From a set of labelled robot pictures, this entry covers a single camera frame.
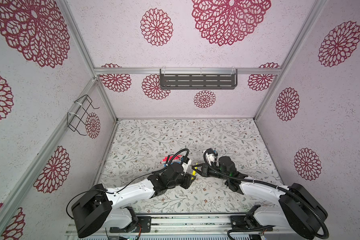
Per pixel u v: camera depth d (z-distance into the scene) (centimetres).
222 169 68
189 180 72
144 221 75
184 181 70
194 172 78
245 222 66
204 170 72
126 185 51
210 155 76
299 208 42
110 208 42
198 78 92
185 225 75
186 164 72
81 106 79
